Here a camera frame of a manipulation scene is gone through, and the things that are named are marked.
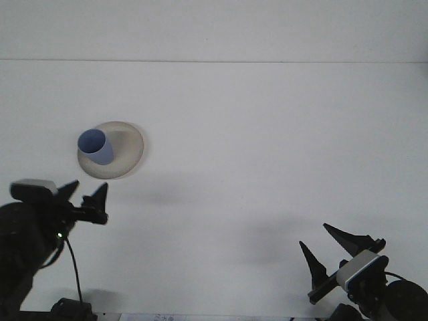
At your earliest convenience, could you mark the pale grey camera box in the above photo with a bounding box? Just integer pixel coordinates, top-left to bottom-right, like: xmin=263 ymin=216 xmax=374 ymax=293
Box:
xmin=9 ymin=179 xmax=58 ymax=203
xmin=336 ymin=249 xmax=389 ymax=292

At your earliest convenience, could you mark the pale blue cup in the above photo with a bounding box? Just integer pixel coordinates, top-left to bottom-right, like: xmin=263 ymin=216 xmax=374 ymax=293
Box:
xmin=77 ymin=128 xmax=115 ymax=167

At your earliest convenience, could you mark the pale round plate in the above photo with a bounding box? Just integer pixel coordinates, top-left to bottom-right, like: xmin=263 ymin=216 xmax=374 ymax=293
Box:
xmin=77 ymin=120 xmax=145 ymax=181

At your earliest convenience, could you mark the white printed paper sheet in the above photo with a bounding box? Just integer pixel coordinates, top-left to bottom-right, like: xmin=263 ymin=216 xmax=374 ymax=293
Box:
xmin=116 ymin=312 xmax=177 ymax=321

